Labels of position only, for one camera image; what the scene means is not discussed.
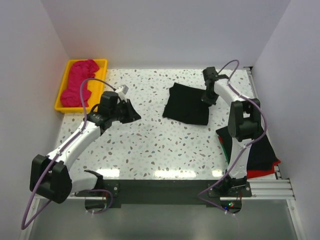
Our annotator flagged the black t shirt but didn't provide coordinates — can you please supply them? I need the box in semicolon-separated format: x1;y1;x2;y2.
162;83;209;126
216;125;280;172

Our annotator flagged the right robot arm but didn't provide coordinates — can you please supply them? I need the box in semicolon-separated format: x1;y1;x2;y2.
201;66;265;196

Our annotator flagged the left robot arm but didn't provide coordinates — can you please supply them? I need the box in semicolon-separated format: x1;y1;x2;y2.
29;91;141;204

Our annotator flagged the yellow plastic bin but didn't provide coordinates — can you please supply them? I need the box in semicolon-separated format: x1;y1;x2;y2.
54;59;108;114

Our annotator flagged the folded green t shirt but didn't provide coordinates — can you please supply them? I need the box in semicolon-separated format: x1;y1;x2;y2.
218;136;230;164

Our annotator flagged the pink crumpled t shirt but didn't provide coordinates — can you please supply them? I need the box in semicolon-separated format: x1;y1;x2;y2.
60;59;100;108

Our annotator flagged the folded black t shirt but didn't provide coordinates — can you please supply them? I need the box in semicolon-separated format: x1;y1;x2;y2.
216;125;280;172

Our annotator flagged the folded red t shirt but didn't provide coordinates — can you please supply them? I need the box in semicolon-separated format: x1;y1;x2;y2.
218;134;281;180

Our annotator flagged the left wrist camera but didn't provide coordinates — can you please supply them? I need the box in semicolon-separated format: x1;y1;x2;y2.
115;85;129;102

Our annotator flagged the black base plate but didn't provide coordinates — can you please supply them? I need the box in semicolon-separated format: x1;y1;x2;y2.
74;178;253;209

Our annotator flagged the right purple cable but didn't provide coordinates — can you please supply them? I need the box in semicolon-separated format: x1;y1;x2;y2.
197;59;268;208

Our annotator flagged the purple cable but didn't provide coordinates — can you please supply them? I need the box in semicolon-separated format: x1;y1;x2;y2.
197;59;268;208
20;78;118;230

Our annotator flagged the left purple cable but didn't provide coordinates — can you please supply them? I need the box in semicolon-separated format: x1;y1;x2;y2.
20;78;118;230

